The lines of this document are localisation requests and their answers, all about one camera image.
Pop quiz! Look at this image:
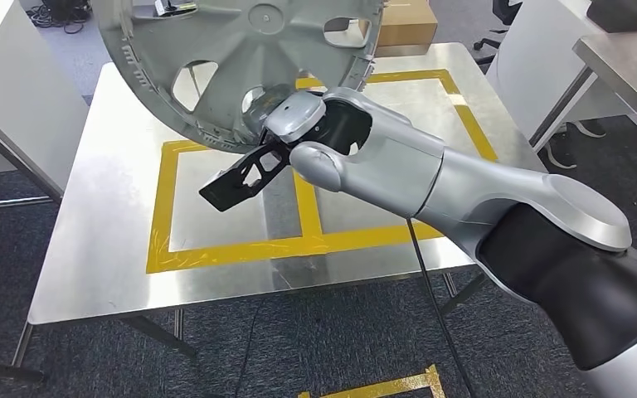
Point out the silver wheel hubcap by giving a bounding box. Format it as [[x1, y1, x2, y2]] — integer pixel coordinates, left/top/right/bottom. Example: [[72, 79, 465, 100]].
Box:
[[91, 0, 387, 155]]

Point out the steel workbench with yellow tape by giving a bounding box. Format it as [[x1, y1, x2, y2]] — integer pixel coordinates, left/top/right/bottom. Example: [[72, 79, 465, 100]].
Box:
[[10, 42, 549, 368]]

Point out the brown cardboard box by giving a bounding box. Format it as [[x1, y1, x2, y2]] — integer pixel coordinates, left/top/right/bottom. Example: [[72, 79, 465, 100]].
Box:
[[359, 0, 440, 60]]

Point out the yellow floor tape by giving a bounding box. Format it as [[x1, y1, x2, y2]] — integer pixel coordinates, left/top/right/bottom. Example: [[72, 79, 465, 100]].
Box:
[[298, 364, 447, 398]]

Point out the white cabinet panel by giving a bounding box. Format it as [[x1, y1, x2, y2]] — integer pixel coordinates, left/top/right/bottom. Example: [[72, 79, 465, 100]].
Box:
[[485, 0, 630, 153]]

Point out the black office chair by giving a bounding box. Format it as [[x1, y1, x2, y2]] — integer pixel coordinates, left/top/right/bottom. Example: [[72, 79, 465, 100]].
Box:
[[472, 0, 523, 67]]

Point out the person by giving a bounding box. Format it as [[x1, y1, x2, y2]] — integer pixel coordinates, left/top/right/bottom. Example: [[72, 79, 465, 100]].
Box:
[[541, 118, 608, 170]]

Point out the steel table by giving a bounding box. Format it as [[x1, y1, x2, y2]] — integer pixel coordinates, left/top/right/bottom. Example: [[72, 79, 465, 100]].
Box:
[[529, 30, 637, 155]]

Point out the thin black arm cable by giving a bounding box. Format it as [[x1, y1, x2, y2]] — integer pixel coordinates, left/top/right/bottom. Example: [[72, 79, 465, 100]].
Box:
[[405, 218, 478, 398]]

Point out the white desk with steel frame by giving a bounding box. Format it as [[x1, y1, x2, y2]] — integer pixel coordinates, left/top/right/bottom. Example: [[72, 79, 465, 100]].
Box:
[[0, 0, 90, 384]]

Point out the black cable bundle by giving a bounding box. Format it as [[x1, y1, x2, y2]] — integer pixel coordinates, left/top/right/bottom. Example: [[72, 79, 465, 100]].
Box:
[[26, 0, 93, 35]]

